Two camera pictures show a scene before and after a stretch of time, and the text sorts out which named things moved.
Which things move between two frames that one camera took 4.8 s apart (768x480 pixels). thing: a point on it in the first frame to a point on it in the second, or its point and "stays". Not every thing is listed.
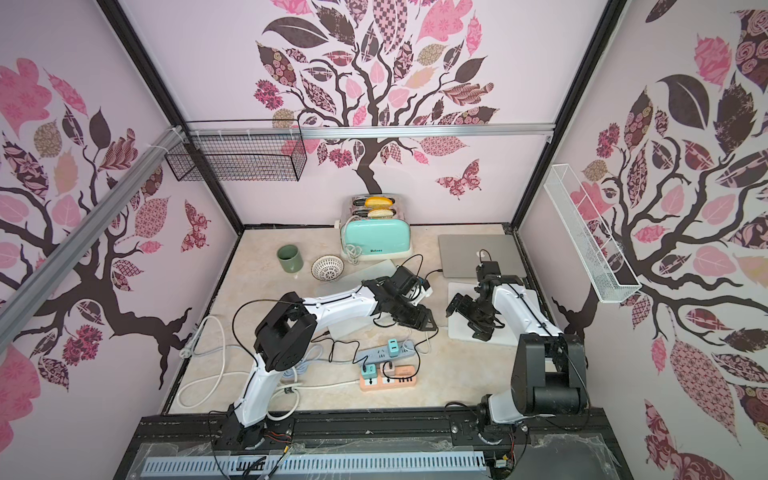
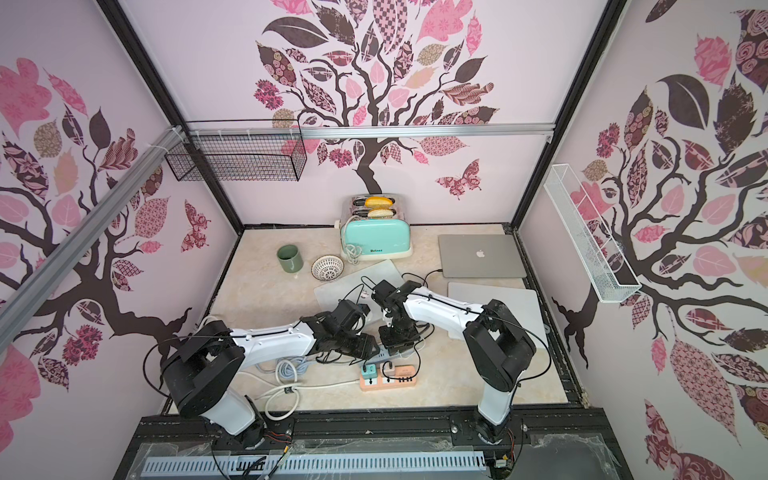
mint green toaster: [375, 226] stays
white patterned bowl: [327, 267] stays
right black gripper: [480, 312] to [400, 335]
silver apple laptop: [459, 255] stays
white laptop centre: [363, 328] stays
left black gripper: [418, 319] to [365, 346]
